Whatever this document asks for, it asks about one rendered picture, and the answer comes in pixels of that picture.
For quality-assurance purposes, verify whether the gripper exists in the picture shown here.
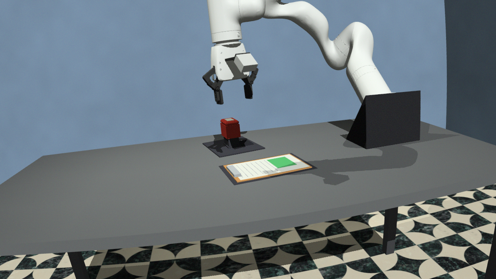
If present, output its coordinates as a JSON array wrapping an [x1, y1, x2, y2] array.
[[202, 41, 259, 104]]

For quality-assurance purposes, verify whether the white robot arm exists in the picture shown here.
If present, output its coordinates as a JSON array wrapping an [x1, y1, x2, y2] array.
[[207, 0, 391, 104]]

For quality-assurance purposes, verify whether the red self-inking stamp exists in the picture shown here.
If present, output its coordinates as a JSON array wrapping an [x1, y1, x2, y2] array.
[[220, 118, 241, 148]]

